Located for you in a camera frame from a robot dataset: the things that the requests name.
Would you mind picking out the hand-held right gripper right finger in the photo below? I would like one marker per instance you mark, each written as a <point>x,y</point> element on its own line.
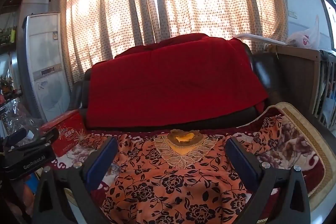
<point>242,164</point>

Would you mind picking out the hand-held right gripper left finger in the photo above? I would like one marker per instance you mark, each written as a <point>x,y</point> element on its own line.
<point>101,164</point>

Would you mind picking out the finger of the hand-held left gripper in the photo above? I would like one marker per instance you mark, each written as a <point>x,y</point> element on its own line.
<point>50,136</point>

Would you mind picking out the orange floral garment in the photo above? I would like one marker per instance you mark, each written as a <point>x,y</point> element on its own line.
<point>183,187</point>

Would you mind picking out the red snack bucket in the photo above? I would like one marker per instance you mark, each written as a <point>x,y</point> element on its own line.
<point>68,134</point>

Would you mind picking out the blue plastic sheet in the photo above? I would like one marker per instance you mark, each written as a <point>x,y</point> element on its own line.
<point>32,181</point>

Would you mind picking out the clear cellophane wrap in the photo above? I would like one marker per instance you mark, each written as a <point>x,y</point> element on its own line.
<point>15,116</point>

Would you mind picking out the floral plush blanket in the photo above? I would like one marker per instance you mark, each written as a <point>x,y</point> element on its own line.
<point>296,145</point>

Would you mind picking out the silver refrigerator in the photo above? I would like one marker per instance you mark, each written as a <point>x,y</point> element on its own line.
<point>46,69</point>

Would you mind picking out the black leather sofa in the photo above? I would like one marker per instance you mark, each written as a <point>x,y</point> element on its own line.
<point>262,67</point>

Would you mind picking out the wooden cabinet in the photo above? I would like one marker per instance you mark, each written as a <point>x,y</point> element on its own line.
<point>296,77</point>

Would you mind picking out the wooden shelf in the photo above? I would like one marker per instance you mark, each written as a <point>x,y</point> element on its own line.
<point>10,37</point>

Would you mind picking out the red blanket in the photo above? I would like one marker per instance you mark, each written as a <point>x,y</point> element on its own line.
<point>170,82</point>

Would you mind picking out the white board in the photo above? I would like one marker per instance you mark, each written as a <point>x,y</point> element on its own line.
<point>260,39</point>

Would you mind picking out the white plastic bag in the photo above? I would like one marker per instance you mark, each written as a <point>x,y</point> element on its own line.
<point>305,37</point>

